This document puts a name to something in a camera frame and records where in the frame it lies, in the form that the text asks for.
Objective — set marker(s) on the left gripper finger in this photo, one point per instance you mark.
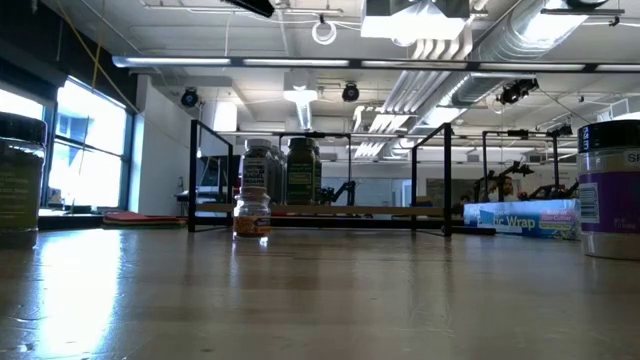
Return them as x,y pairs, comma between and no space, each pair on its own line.
255,6

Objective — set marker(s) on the small clear spice jar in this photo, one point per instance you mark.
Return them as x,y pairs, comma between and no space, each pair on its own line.
252,220

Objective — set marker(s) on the black lid olive label jar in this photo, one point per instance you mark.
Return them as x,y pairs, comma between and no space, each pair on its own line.
22,190

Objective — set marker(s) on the purple label jar black lid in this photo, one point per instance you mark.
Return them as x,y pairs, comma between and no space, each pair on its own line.
610,200

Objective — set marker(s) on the blue background robot arm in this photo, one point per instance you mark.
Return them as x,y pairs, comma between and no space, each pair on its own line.
345,190

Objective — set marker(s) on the round black ceiling device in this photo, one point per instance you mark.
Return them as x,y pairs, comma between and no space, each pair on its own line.
189,98
350,93

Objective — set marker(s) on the white ceiling air unit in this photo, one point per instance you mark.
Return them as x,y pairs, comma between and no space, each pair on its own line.
415,22

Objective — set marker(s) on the large window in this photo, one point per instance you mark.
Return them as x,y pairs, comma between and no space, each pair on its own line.
90,150

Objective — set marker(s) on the red sheets stack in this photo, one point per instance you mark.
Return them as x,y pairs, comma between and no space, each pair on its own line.
140,218

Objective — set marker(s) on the black track spotlight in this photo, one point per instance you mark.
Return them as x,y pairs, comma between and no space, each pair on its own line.
515,91

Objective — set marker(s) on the person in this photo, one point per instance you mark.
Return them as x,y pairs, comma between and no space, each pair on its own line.
506,189
461,204

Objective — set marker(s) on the blue plastic wrap box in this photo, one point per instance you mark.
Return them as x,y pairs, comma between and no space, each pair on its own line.
520,220

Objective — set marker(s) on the silver air duct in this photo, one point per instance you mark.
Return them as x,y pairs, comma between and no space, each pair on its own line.
520,35

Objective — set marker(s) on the black background frame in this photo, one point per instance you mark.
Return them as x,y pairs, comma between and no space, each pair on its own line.
517,132

